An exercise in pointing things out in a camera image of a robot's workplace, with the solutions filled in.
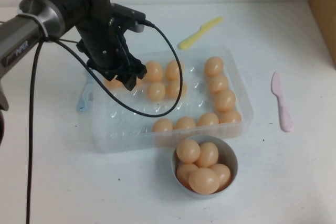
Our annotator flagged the light blue plastic knife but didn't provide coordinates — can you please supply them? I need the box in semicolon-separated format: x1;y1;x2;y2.
76;74;94;113

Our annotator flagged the black camera cable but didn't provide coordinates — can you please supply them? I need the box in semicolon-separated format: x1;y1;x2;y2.
25;19;186;224

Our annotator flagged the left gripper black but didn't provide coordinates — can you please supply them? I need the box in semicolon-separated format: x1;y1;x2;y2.
76;24;147;92

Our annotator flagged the white round bowl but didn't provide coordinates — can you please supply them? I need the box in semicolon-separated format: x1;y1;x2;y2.
172;134;239;204

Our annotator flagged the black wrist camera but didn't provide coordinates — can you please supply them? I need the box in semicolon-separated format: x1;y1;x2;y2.
110;3;146;34

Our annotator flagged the pink plastic knife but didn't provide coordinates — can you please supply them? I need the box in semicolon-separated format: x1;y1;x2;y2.
270;71;293;133

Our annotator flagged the brown cardboard box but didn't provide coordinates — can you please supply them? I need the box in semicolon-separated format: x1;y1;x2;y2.
308;0;336;69

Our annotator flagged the grey zip tie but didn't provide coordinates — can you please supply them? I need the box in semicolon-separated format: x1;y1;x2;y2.
19;13;50;42

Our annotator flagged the clear plastic egg box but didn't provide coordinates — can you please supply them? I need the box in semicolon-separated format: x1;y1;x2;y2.
85;46;255;154

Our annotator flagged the yellow plastic knife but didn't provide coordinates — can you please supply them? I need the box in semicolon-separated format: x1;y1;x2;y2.
177;16;224;50

